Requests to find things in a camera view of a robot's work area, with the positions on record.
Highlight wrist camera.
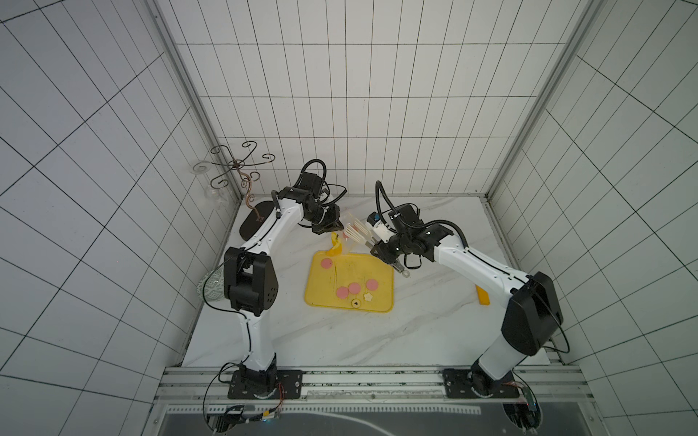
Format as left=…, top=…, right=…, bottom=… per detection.
left=294, top=172, right=325, bottom=196
left=388, top=203, right=424, bottom=228

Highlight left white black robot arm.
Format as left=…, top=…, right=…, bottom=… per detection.
left=222, top=187, right=344, bottom=395

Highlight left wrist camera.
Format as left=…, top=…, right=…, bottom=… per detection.
left=294, top=172, right=325, bottom=196

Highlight clear glass cup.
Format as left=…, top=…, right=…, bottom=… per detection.
left=191, top=161, right=229, bottom=207

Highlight yellow plastic tray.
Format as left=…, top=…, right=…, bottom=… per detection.
left=304, top=251, right=394, bottom=314

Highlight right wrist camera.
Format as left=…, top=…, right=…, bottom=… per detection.
left=388, top=203, right=424, bottom=228

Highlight green patterned glass bowl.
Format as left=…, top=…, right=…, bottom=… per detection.
left=197, top=269, right=225, bottom=302

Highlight aluminium mounting rail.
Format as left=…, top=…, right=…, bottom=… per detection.
left=155, top=365, right=593, bottom=410

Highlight metal cup hanger stand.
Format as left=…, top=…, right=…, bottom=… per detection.
left=211, top=140, right=276, bottom=241

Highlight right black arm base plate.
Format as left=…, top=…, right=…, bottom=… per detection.
left=442, top=368, right=520, bottom=400

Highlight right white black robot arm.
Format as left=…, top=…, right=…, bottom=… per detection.
left=367, top=223, right=563, bottom=398

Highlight small yellow block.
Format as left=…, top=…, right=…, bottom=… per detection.
left=476, top=285, right=491, bottom=306

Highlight white metal tongs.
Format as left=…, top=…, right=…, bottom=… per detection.
left=344, top=219, right=410, bottom=278

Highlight clear yellow resealable bag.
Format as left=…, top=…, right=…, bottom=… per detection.
left=326, top=219, right=356, bottom=256

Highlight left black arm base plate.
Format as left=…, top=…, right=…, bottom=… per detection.
left=227, top=369, right=305, bottom=401

